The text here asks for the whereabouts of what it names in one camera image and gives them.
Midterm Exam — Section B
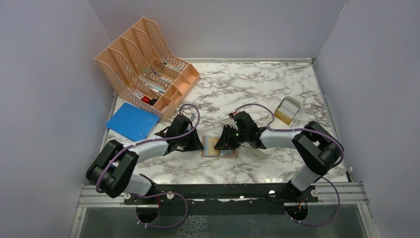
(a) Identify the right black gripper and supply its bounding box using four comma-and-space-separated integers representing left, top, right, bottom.
214, 124, 249, 150

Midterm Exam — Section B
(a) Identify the brown leather card holder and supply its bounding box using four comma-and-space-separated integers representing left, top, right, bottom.
201, 135, 237, 158

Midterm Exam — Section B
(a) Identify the credit card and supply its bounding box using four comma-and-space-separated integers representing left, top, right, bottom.
204, 136, 220, 157

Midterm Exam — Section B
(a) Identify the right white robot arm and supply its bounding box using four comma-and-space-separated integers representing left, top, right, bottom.
214, 111, 344, 202

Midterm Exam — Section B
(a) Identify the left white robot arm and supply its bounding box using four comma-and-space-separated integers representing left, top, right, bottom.
86, 115, 204, 204

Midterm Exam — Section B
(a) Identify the stack of cards in tray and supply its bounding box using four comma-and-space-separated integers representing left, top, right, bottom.
273, 96, 303, 128

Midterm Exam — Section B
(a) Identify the blue folder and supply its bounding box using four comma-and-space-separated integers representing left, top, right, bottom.
106, 103, 159, 141

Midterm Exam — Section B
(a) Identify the red item in organizer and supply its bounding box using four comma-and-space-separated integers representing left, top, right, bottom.
141, 96, 157, 106

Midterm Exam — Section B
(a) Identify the white plastic tray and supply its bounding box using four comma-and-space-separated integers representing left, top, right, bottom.
252, 96, 303, 160

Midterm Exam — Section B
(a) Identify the peach plastic file organizer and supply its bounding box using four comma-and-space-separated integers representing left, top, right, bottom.
95, 17, 200, 121

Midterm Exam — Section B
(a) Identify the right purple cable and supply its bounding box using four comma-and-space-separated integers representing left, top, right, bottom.
231, 103, 345, 168

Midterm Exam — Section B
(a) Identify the purple cable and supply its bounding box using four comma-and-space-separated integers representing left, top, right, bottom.
95, 104, 201, 194
231, 103, 345, 168

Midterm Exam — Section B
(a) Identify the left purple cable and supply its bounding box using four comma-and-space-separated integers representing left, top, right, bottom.
95, 104, 201, 194

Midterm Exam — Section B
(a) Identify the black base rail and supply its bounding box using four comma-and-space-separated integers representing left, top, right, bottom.
124, 183, 318, 216

